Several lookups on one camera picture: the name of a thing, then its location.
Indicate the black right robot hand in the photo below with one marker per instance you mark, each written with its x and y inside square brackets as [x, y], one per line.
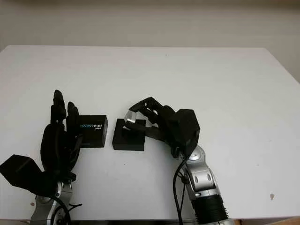
[166, 124]

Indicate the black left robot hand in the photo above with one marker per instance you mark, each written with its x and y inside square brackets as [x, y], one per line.
[55, 145]

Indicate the black box base with insert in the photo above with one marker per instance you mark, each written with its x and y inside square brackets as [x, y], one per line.
[127, 145]

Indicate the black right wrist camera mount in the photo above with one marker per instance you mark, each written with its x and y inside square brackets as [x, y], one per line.
[187, 126]

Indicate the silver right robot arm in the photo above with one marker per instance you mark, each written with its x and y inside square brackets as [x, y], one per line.
[206, 182]

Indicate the black RealSense box lid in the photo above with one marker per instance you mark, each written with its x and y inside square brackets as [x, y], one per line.
[96, 136]

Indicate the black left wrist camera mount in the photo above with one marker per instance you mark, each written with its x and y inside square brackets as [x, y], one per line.
[20, 168]

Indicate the small silver RealSense camera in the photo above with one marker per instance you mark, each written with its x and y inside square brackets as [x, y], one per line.
[130, 117]

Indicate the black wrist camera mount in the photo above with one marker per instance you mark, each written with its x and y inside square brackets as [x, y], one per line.
[20, 168]
[187, 126]

